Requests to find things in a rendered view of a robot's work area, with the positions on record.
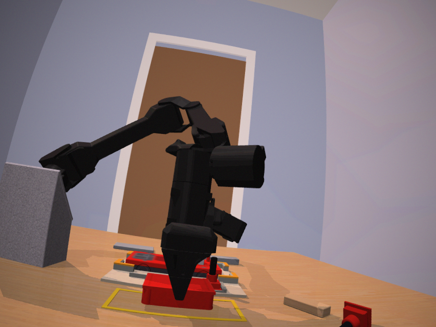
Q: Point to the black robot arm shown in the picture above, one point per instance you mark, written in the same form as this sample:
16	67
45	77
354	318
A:
210	156

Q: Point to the yellow rectangular frame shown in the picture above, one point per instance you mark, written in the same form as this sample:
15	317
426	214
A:
105	305

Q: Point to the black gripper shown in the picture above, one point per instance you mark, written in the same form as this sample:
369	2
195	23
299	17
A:
185	242

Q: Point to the beige rectangular block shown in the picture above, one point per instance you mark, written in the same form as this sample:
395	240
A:
307	305

